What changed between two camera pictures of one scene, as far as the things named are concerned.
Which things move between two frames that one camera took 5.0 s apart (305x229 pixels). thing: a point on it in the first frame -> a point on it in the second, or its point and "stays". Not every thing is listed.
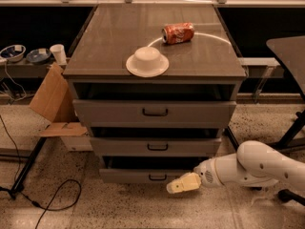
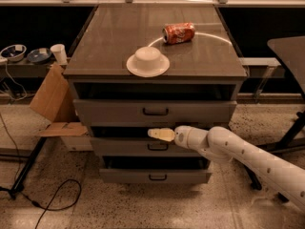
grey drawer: (155, 147) stays
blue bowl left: (13, 52) stays
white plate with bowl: (147, 62) stays
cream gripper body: (206, 173) -> (182, 136)
